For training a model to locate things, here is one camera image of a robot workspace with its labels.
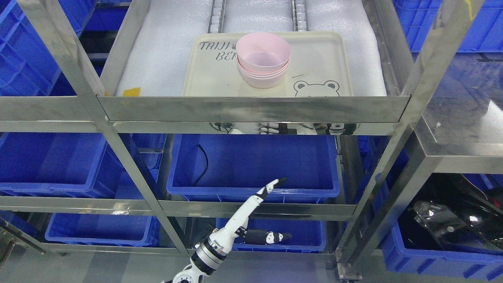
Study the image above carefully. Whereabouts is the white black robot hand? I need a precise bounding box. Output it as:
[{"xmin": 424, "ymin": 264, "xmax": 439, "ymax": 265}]
[{"xmin": 190, "ymin": 177, "xmax": 292, "ymax": 276}]

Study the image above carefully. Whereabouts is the pink plastic bowl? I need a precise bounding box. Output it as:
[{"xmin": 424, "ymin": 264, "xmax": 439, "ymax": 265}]
[{"xmin": 236, "ymin": 32, "xmax": 292, "ymax": 74}]

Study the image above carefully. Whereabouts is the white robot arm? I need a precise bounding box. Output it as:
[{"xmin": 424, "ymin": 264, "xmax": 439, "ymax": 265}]
[{"xmin": 161, "ymin": 265, "xmax": 206, "ymax": 283}]

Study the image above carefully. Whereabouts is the blue bin under shelf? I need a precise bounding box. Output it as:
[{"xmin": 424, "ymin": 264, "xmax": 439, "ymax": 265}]
[{"xmin": 166, "ymin": 134, "xmax": 341, "ymax": 204}]

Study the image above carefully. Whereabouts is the blue bin lower shelf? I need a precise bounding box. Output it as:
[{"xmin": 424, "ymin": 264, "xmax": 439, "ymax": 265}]
[{"xmin": 232, "ymin": 219, "xmax": 326, "ymax": 253}]

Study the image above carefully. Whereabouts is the stack of pink bowls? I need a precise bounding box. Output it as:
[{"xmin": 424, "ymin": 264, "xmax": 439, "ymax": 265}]
[{"xmin": 237, "ymin": 59, "xmax": 290, "ymax": 88}]

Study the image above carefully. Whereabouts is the white foam shelf liner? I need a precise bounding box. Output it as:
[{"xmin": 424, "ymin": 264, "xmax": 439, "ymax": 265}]
[{"xmin": 115, "ymin": 0, "xmax": 386, "ymax": 97}]

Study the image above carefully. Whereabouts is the blue bin left middle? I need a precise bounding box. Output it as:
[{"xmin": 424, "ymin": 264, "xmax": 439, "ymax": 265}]
[{"xmin": 0, "ymin": 132, "xmax": 142, "ymax": 199}]

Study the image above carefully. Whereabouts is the cream bear tray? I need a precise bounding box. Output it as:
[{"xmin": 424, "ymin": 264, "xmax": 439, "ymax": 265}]
[{"xmin": 182, "ymin": 31, "xmax": 353, "ymax": 97}]

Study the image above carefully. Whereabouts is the black helmet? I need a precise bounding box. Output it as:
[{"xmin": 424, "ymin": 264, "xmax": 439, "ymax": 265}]
[{"xmin": 398, "ymin": 173, "xmax": 502, "ymax": 255}]

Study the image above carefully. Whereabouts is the blue bin holding helmet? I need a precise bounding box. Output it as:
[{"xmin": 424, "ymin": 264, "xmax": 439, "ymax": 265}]
[{"xmin": 379, "ymin": 173, "xmax": 503, "ymax": 281}]

